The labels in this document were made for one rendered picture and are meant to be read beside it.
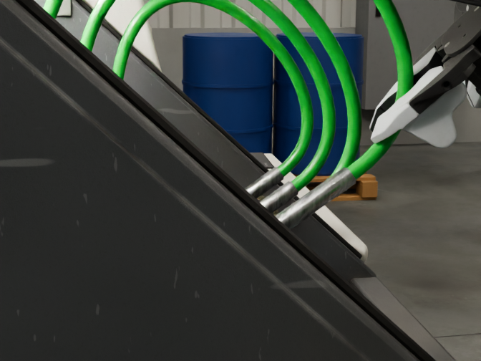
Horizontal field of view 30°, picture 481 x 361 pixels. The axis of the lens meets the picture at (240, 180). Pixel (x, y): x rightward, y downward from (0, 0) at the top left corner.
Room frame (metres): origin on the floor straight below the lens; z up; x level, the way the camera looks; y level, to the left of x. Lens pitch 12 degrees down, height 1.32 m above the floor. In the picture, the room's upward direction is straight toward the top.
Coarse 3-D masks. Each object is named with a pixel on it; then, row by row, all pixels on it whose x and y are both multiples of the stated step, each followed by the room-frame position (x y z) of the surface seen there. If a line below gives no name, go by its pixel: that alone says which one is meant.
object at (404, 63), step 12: (384, 0) 0.79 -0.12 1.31; (384, 12) 0.79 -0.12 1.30; (396, 12) 0.79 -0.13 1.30; (396, 24) 0.79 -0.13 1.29; (396, 36) 0.79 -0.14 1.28; (396, 48) 0.80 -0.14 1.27; (408, 48) 0.80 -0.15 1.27; (408, 60) 0.79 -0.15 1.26; (408, 72) 0.79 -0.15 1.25; (408, 84) 0.79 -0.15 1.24; (396, 96) 0.80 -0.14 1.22; (396, 132) 0.79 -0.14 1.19; (384, 144) 0.79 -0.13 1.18; (372, 156) 0.79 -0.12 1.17; (348, 168) 0.79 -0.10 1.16; (360, 168) 0.79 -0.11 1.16
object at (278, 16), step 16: (112, 0) 0.92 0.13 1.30; (256, 0) 0.94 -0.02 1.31; (96, 16) 0.92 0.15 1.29; (272, 16) 0.95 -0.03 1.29; (96, 32) 0.92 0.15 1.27; (288, 32) 0.95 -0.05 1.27; (304, 48) 0.95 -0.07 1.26; (320, 64) 0.96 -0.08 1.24; (320, 80) 0.95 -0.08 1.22; (320, 96) 0.96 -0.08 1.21; (320, 144) 0.96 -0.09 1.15; (320, 160) 0.95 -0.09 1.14; (304, 176) 0.95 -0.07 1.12; (288, 192) 0.95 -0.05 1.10; (272, 208) 0.94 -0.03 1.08
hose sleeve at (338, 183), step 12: (336, 180) 0.79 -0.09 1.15; (348, 180) 0.79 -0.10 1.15; (312, 192) 0.79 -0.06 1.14; (324, 192) 0.78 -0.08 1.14; (336, 192) 0.78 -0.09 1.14; (300, 204) 0.78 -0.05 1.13; (312, 204) 0.78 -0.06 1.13; (324, 204) 0.79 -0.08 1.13; (276, 216) 0.78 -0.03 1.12; (288, 216) 0.78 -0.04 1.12; (300, 216) 0.78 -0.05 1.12
